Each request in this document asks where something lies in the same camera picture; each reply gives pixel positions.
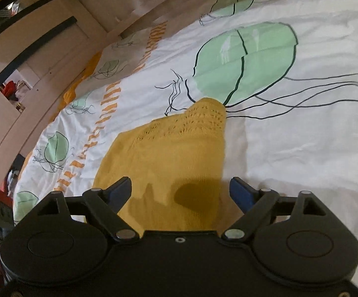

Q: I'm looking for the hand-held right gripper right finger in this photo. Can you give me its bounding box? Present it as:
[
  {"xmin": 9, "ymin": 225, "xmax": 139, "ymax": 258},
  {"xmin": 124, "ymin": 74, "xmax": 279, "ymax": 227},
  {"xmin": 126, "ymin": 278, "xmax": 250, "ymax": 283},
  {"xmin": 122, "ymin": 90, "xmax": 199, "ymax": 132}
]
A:
[{"xmin": 221, "ymin": 176, "xmax": 327, "ymax": 242}]

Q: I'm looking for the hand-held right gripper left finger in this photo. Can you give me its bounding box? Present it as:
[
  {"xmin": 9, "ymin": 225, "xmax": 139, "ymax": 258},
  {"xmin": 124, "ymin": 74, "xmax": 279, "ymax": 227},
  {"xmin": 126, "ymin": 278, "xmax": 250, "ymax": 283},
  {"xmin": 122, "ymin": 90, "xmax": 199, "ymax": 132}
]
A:
[{"xmin": 36, "ymin": 176, "xmax": 140, "ymax": 242}]

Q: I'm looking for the yellow knit sweater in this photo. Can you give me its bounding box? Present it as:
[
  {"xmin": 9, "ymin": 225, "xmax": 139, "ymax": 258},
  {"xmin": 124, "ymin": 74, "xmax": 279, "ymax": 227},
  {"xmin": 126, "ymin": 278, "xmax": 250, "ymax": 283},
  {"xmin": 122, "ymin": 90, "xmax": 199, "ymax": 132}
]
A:
[{"xmin": 84, "ymin": 97, "xmax": 245, "ymax": 239}]

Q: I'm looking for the white leaf-print duvet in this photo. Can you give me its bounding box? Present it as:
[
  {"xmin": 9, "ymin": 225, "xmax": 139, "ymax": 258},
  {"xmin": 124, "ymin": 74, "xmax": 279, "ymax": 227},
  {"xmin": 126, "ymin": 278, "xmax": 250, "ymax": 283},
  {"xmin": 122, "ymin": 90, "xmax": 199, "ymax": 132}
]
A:
[{"xmin": 12, "ymin": 0, "xmax": 358, "ymax": 285}]

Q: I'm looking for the orange bed sheet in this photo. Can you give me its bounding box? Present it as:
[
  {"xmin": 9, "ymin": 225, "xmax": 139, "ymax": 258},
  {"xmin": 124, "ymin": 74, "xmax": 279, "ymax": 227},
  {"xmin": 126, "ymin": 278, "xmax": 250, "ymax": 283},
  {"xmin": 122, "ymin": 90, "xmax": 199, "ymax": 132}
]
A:
[{"xmin": 21, "ymin": 52, "xmax": 103, "ymax": 180}]

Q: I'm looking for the leaf-print pillow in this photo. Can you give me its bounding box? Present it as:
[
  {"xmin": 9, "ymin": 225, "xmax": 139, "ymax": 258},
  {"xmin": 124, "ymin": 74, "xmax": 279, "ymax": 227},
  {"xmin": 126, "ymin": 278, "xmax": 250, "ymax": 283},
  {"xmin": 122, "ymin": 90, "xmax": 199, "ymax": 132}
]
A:
[{"xmin": 83, "ymin": 22, "xmax": 170, "ymax": 85}]

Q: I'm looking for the red cloth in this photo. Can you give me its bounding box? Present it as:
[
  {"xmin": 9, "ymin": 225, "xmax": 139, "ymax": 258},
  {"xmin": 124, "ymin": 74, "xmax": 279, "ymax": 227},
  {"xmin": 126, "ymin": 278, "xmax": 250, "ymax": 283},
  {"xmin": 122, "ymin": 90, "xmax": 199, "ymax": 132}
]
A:
[{"xmin": 0, "ymin": 80, "xmax": 28, "ymax": 103}]

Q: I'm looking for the wooden bed frame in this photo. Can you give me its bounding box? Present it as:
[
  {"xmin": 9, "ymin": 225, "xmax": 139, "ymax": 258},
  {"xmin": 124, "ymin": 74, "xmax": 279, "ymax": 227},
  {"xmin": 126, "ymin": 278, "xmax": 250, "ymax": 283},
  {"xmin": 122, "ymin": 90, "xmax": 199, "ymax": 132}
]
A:
[{"xmin": 0, "ymin": 0, "xmax": 322, "ymax": 192}]

